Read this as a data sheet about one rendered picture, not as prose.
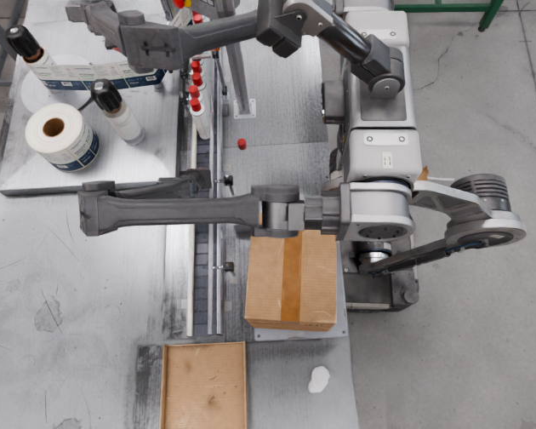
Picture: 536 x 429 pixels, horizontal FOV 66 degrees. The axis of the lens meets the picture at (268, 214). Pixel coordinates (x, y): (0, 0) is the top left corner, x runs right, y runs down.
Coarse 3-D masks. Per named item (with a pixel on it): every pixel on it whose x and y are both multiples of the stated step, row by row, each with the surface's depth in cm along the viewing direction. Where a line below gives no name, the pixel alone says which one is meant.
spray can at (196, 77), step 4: (196, 72) 141; (192, 76) 141; (196, 76) 141; (200, 76) 141; (192, 80) 141; (196, 80) 140; (200, 80) 141; (204, 80) 145; (192, 84) 144; (196, 84) 143; (200, 84) 143; (204, 84) 144; (200, 88) 144; (204, 88) 145; (204, 92) 146; (204, 96) 148; (208, 96) 150; (208, 100) 152; (208, 104) 153; (208, 108) 155
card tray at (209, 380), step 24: (168, 360) 133; (192, 360) 133; (216, 360) 132; (240, 360) 132; (168, 384) 131; (192, 384) 130; (216, 384) 130; (240, 384) 130; (168, 408) 128; (192, 408) 128; (216, 408) 128; (240, 408) 127
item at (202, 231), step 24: (216, 72) 166; (216, 96) 162; (216, 120) 158; (216, 144) 155; (216, 168) 151; (216, 192) 148; (216, 240) 142; (216, 264) 142; (216, 288) 136; (216, 312) 136
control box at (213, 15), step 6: (186, 0) 121; (192, 0) 119; (198, 0) 118; (234, 0) 121; (186, 6) 123; (192, 6) 122; (198, 6) 120; (204, 6) 119; (210, 6) 117; (216, 6) 116; (234, 6) 122; (198, 12) 123; (204, 12) 121; (210, 12) 119; (216, 12) 118; (210, 18) 122; (216, 18) 120
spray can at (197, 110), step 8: (192, 104) 137; (200, 104) 139; (192, 112) 141; (200, 112) 140; (200, 120) 143; (208, 120) 149; (200, 128) 148; (208, 128) 150; (200, 136) 155; (208, 136) 154
